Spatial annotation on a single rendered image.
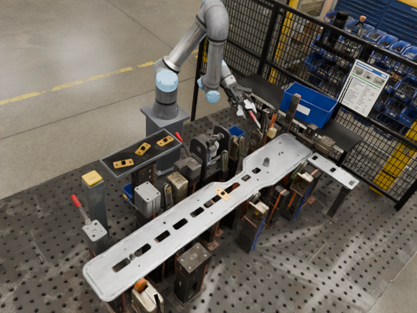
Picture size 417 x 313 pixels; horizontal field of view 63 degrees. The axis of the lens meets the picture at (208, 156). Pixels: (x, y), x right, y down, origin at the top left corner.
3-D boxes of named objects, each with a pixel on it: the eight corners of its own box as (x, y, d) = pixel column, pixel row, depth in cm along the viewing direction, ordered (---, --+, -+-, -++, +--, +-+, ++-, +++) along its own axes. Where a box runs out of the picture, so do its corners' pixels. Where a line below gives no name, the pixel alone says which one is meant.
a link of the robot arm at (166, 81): (155, 103, 179) (156, 81, 170) (154, 89, 188) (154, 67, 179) (178, 104, 181) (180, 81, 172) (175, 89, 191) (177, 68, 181)
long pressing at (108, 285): (109, 312, 121) (108, 310, 120) (77, 267, 131) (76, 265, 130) (314, 153, 199) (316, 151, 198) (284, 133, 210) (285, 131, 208)
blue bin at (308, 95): (321, 129, 210) (329, 112, 201) (278, 108, 221) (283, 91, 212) (331, 117, 221) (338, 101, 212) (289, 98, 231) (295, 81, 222)
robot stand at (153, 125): (140, 158, 218) (139, 107, 191) (166, 146, 229) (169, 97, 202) (158, 178, 208) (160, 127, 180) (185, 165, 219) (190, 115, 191)
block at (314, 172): (300, 211, 203) (316, 180, 184) (285, 200, 208) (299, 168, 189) (308, 204, 209) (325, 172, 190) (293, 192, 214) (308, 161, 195)
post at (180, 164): (175, 218, 188) (180, 168, 161) (169, 212, 191) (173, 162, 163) (182, 213, 191) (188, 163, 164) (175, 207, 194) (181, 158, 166)
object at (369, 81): (367, 119, 203) (393, 74, 182) (334, 101, 214) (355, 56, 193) (368, 118, 205) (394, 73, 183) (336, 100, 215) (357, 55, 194)
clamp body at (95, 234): (99, 287, 155) (90, 246, 131) (86, 270, 161) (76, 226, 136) (117, 275, 161) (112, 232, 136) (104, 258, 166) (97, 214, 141)
